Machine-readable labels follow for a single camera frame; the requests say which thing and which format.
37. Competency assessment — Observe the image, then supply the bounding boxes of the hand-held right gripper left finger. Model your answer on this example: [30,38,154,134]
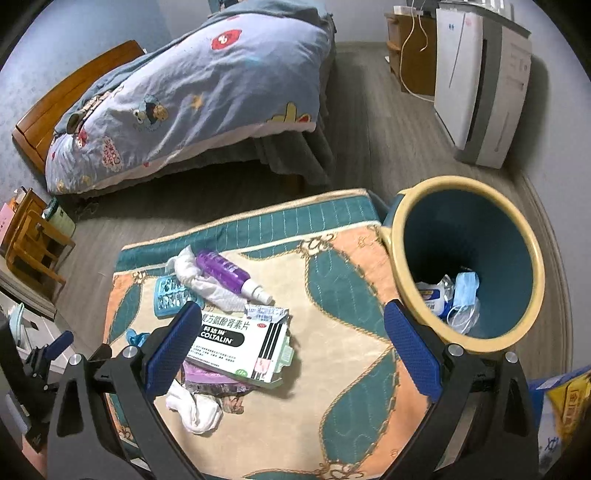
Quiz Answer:
[46,300,204,480]

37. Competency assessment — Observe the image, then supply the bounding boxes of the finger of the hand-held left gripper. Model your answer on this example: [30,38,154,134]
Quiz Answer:
[28,330,75,370]
[85,344,114,369]

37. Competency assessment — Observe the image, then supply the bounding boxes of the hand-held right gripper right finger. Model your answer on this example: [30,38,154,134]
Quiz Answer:
[383,299,541,480]

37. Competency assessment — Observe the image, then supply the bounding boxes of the blue blister pack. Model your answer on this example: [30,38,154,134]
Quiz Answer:
[154,275,206,319]

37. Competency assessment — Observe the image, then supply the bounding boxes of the white green medicine box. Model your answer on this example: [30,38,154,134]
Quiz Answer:
[182,309,291,384]

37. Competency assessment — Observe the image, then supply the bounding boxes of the white tissue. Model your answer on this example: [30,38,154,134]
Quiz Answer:
[164,246,252,312]
[165,383,223,435]

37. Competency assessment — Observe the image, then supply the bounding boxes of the teal waste bin yellow rim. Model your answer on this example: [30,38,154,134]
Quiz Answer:
[379,175,546,355]

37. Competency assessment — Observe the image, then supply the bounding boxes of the purple packet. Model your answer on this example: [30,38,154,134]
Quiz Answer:
[182,360,241,386]

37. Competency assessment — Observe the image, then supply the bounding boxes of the pale green plastic item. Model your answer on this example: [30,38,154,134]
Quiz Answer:
[7,302,28,344]

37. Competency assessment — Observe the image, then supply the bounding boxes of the brown printed wrapper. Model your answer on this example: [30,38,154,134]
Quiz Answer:
[217,388,252,416]

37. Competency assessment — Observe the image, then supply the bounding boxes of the blue face mask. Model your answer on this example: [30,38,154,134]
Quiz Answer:
[445,271,481,319]

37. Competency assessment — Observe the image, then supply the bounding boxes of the purple spray bottle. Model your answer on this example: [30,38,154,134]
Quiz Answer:
[196,249,274,305]

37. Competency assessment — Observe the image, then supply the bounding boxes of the green orange patterned mat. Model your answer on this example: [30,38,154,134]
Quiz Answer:
[104,187,444,480]

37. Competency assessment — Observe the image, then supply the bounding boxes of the silver foil packet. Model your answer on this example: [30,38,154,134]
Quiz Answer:
[244,304,291,324]

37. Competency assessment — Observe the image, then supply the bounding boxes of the wooden chair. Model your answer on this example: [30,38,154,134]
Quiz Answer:
[0,187,77,289]

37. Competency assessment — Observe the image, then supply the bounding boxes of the green white bucket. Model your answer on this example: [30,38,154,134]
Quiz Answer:
[44,196,77,236]

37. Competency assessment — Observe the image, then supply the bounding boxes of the pink box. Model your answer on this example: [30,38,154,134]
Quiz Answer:
[0,203,17,245]

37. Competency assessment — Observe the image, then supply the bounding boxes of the yellow cardboard box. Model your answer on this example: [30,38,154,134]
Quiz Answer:
[529,376,591,462]

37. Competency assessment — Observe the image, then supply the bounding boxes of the yellow packet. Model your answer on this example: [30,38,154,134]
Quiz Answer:
[547,369,591,416]

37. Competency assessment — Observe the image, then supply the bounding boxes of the wooden bed headboard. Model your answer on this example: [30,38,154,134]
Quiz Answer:
[11,41,146,162]

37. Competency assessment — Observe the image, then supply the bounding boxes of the bed with blue duvet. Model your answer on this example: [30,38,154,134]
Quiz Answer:
[44,0,335,197]

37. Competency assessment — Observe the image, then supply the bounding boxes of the white air purifier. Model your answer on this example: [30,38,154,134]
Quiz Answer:
[434,0,533,169]

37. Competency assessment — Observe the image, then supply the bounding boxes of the wooden television cabinet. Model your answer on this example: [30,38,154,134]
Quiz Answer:
[384,11,439,97]

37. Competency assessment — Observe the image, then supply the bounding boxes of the white cable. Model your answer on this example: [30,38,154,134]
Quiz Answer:
[399,0,437,102]

